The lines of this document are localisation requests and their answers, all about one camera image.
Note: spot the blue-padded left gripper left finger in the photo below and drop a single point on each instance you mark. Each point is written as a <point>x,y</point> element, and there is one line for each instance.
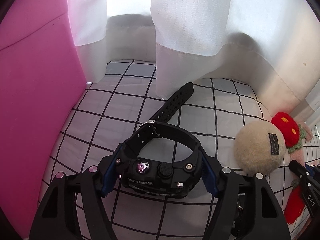
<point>56,216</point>

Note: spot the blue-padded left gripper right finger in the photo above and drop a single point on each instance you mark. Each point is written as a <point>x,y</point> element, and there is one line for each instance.
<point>246,206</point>

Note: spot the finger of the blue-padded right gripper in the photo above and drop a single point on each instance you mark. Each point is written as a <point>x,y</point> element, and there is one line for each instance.
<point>298,169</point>

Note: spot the pink scrunchie with red strawberries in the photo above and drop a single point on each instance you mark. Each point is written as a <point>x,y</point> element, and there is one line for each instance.
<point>294,135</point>

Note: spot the black digital wristwatch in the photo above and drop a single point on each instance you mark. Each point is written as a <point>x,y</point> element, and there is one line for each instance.
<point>157,177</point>

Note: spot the beige plush ball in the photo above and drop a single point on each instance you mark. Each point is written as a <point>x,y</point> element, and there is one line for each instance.
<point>259,147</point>

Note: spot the pink plastic tub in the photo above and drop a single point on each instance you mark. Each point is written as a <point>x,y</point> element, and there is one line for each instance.
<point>41,80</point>

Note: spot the white sheer curtain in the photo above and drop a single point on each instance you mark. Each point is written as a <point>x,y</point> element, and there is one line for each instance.
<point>272,45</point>

